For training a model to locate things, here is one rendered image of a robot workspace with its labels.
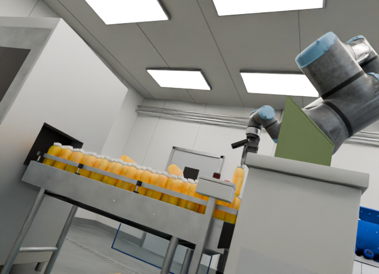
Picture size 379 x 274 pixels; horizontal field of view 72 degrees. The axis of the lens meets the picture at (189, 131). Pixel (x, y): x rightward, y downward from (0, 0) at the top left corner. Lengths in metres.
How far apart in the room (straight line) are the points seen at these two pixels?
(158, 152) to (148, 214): 4.57
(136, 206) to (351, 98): 1.30
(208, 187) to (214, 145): 4.22
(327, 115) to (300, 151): 0.16
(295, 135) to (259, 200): 0.24
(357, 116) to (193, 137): 5.13
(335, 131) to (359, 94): 0.14
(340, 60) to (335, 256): 0.59
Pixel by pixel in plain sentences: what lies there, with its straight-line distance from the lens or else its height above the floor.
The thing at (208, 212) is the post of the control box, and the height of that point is 0.91.
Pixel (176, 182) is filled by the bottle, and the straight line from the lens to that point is 1.70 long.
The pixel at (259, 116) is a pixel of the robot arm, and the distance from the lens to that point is 1.63.
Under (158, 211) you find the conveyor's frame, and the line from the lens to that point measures 1.68.
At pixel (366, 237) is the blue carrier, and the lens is 1.70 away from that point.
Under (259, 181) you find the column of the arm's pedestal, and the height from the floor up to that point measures 1.02.
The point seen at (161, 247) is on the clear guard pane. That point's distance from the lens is 2.19.
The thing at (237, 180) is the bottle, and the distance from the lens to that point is 1.61.
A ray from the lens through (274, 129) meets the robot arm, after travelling 1.62.
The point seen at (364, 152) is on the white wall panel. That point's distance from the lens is 5.41.
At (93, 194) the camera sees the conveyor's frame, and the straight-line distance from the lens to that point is 1.93.
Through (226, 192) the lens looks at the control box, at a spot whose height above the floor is 1.04.
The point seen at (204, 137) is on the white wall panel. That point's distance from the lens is 5.84.
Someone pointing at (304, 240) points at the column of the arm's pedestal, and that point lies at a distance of 0.79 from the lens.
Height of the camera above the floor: 0.86
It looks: 17 degrees up
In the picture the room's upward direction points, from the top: 18 degrees clockwise
